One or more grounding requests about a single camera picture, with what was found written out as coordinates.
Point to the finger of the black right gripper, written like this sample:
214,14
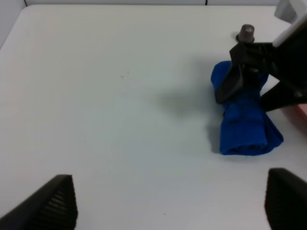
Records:
281,96
231,85

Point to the pink square plastic plate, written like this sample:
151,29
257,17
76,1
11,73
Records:
301,109

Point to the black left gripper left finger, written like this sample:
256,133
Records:
51,207

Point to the left brown coffee capsule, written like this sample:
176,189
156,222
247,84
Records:
246,34

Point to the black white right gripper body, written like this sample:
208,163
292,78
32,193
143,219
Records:
286,57

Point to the blue cloth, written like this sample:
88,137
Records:
246,129

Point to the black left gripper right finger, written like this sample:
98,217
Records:
286,200

